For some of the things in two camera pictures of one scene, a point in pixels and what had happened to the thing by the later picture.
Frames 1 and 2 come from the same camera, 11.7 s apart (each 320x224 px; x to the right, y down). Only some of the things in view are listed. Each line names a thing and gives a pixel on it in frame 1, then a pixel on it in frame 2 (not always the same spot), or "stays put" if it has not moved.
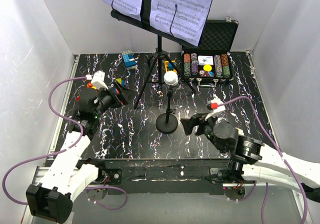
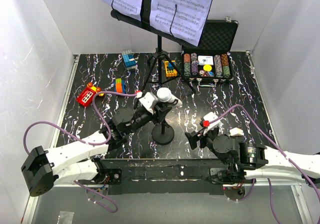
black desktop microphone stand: [167, 123] to [163, 135]
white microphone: [171, 78] to [164, 95]
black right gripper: [188, 124] to [193, 137]
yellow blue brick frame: [168, 67] stays put
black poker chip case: [210, 60] stays put
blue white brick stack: [129, 59] stays put
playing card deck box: [205, 60] stays put
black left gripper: [125, 95] to [160, 112]
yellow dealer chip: [207, 67] stays put
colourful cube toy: [120, 81] stays put
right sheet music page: [181, 10] stays put
